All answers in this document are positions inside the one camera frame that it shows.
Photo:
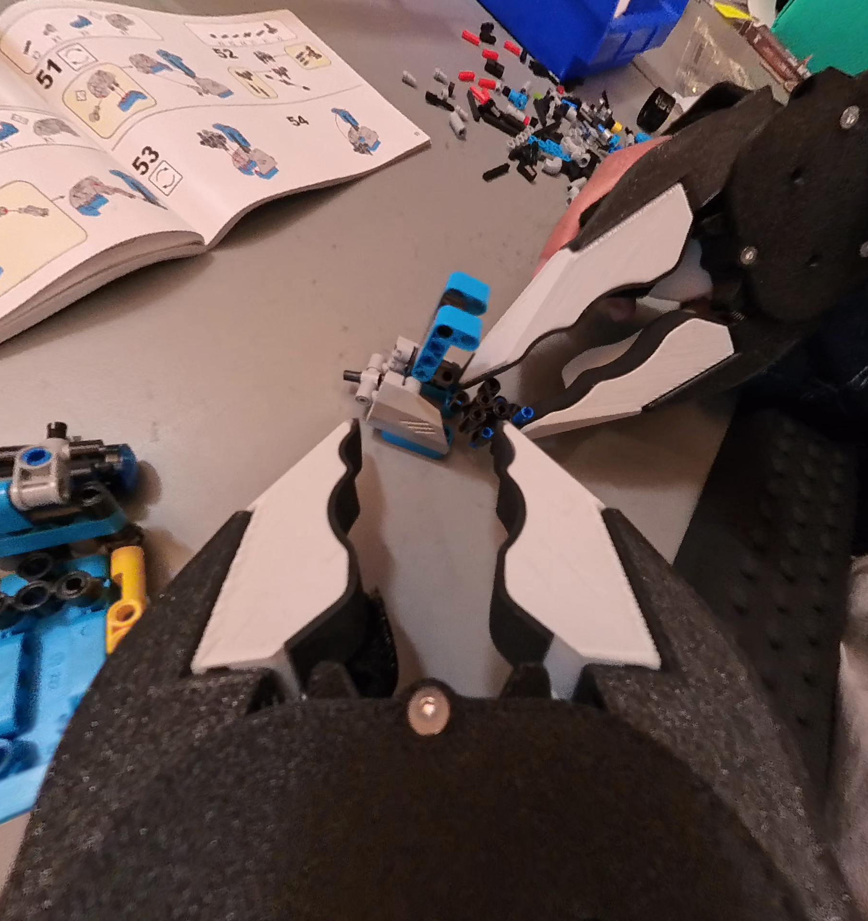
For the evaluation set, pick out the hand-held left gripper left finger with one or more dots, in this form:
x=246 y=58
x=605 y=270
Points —
x=275 y=575

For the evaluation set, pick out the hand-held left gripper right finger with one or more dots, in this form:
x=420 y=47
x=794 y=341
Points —
x=578 y=575

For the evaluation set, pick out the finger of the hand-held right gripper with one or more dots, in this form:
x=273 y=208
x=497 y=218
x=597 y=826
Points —
x=592 y=273
x=657 y=367

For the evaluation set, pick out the grey panel blue beam assembly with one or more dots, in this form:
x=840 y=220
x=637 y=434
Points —
x=405 y=414

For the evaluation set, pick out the small blue toy robot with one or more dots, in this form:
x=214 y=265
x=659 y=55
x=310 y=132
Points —
x=16 y=647

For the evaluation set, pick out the person's right forearm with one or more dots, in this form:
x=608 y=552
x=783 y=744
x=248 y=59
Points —
x=837 y=374

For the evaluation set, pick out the grey desk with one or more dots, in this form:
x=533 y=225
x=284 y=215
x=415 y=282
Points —
x=261 y=302

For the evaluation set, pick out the person's right hand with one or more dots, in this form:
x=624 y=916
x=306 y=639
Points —
x=585 y=194

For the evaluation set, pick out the pile of small building parts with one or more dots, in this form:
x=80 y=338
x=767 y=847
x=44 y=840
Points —
x=549 y=122

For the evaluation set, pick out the small black wheel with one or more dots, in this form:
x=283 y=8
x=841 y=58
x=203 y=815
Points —
x=655 y=108

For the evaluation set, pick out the teal bin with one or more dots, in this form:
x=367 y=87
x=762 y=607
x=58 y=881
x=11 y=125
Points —
x=837 y=29

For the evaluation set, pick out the black dimpled mat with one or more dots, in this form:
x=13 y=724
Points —
x=765 y=575

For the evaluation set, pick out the blue bin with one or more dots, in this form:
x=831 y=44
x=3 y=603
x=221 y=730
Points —
x=585 y=29

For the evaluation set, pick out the instruction booklet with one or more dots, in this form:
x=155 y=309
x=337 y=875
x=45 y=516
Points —
x=189 y=108

